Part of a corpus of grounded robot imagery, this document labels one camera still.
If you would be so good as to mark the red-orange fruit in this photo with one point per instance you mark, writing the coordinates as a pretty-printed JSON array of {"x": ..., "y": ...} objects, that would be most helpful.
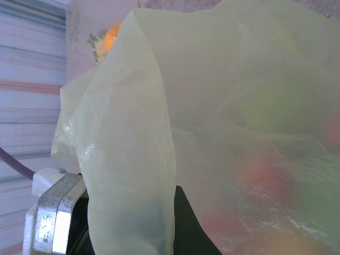
[{"x": 334, "y": 127}]

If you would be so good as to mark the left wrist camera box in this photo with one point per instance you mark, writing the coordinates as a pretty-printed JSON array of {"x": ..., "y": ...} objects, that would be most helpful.
[{"x": 50, "y": 212}]

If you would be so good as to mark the yellow avocado print plastic bag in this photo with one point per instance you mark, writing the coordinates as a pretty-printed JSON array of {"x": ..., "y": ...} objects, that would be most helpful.
[{"x": 212, "y": 66}]

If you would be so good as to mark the red fruit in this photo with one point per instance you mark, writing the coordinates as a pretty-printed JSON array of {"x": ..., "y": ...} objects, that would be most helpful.
[{"x": 265, "y": 175}]

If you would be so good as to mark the orange fruit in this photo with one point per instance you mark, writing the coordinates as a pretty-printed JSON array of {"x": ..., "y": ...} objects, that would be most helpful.
[{"x": 111, "y": 37}]

